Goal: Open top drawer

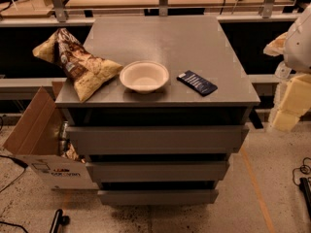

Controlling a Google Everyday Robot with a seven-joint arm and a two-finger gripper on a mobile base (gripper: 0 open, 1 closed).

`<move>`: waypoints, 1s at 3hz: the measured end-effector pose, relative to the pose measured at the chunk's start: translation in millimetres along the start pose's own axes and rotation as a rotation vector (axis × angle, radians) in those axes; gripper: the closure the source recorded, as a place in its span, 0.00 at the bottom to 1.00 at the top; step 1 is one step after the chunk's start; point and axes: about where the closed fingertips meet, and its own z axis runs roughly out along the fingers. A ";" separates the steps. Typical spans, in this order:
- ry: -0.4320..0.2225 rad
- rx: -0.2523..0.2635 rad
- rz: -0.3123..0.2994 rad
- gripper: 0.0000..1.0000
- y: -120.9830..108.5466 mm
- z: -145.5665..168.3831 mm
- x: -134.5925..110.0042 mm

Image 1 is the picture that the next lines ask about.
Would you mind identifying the black device on floor right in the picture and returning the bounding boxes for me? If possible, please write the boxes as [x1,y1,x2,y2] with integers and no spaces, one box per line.
[292,156,311,221]

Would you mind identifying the clear sanitizer bottle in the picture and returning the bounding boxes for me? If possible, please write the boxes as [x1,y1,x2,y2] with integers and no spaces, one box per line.
[275,61,292,79]

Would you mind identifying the black object at bottom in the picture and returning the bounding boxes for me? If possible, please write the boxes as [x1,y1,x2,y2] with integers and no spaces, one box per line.
[49,209,70,233]

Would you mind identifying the grey top drawer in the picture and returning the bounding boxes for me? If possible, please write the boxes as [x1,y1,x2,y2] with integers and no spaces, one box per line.
[67,125,249,155]

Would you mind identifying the grey drawer cabinet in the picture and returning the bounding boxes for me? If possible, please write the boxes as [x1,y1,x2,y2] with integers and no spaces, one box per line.
[56,16,259,191]

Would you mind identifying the grey drawer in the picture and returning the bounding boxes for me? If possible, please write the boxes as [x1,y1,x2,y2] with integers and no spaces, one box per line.
[97,189,219,205]
[86,161,229,183]
[67,125,249,155]

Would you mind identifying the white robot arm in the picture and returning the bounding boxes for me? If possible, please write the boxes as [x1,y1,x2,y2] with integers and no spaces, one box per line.
[263,5,311,132]

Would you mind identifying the grey middle drawer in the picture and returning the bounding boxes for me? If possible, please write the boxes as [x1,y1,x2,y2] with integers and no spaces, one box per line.
[86,161,229,183]

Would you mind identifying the dark blue snack packet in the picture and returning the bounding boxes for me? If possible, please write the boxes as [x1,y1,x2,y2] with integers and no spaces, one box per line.
[177,70,218,97]

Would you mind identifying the metal railing frame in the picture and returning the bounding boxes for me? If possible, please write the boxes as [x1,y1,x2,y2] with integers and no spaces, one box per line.
[0,0,308,27]

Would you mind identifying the yellow brown chip bag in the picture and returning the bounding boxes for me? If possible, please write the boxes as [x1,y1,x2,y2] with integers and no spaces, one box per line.
[32,28,122,102]

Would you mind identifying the grey bottom drawer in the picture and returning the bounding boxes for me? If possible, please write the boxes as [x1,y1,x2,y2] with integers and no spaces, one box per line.
[97,189,219,205]

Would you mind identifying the open cardboard box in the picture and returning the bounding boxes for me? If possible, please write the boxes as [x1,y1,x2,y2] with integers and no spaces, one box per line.
[3,87,98,189]

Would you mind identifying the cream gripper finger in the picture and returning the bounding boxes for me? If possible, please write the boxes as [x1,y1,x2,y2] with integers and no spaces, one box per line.
[272,74,311,132]
[263,32,287,56]

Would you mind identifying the black cable on floor left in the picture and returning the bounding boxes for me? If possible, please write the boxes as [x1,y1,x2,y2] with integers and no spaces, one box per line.
[0,153,29,194]

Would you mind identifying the white paper bowl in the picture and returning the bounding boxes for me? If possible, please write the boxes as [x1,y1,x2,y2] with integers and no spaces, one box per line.
[120,61,169,94]

